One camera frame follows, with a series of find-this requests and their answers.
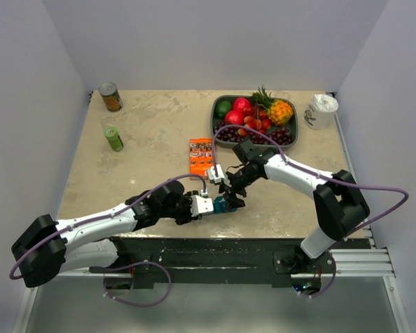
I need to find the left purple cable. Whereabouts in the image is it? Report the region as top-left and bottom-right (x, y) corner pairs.
(8, 173), (209, 280)

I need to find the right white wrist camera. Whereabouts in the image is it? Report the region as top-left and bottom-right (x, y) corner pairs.
(207, 164), (229, 185)

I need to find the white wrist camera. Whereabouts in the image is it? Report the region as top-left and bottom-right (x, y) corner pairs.
(191, 195), (214, 217)
(207, 164), (229, 185)

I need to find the green black pill bottle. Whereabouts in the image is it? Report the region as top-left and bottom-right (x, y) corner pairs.
(104, 126), (124, 152)

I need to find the aluminium frame rail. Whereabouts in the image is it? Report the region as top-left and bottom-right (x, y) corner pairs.
(331, 110), (412, 333)

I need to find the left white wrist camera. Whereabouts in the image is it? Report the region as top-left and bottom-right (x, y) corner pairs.
(191, 195), (214, 217)

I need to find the purple grape bunch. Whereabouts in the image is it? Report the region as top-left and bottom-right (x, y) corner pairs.
(216, 123), (293, 146)

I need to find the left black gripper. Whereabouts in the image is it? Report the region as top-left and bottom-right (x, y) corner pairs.
(160, 190), (202, 225)

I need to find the orange cardboard box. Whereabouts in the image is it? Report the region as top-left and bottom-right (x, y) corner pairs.
(189, 138), (213, 179)

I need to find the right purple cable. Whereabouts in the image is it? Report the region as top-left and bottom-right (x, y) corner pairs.
(209, 124), (410, 240)

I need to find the green lime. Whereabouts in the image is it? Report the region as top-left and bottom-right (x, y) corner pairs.
(215, 101), (232, 119)

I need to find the purple cable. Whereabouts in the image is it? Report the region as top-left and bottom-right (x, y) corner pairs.
(209, 124), (410, 240)
(8, 173), (209, 280)

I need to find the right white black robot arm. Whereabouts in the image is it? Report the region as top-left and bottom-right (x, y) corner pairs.
(207, 139), (370, 273)

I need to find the lower red apple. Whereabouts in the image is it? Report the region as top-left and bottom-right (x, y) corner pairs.
(224, 110), (245, 126)

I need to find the gray fruit tray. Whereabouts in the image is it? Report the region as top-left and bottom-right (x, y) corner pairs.
(211, 95), (299, 148)

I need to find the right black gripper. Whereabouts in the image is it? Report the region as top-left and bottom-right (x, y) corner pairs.
(218, 166), (260, 212)

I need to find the teal weekly pill organizer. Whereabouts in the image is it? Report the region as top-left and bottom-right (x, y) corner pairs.
(213, 196), (230, 214)

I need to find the white paper towel roll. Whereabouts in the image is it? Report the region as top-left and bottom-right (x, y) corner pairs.
(304, 94), (339, 130)

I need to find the tin can with fruit label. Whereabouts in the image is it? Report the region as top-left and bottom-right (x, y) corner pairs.
(98, 83), (123, 112)

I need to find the toy pineapple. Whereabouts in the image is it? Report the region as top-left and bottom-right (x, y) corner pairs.
(251, 85), (294, 127)

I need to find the red apple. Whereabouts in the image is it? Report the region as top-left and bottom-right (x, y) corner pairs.
(232, 97), (252, 111)
(224, 110), (245, 126)

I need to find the upper red apple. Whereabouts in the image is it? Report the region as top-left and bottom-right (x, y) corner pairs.
(232, 97), (252, 111)

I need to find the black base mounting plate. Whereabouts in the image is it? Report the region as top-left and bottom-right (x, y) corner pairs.
(89, 236), (372, 289)

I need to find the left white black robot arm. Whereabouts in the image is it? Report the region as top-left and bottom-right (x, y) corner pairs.
(9, 178), (244, 288)

